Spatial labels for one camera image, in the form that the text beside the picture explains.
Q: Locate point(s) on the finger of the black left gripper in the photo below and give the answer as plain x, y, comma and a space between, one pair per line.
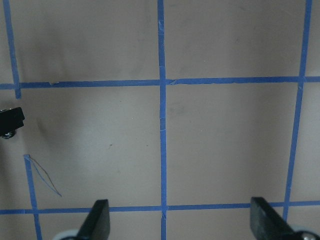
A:
11, 119

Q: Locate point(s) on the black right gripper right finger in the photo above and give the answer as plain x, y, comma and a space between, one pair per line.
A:
266, 223

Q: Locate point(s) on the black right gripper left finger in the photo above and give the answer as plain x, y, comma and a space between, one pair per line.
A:
97, 223

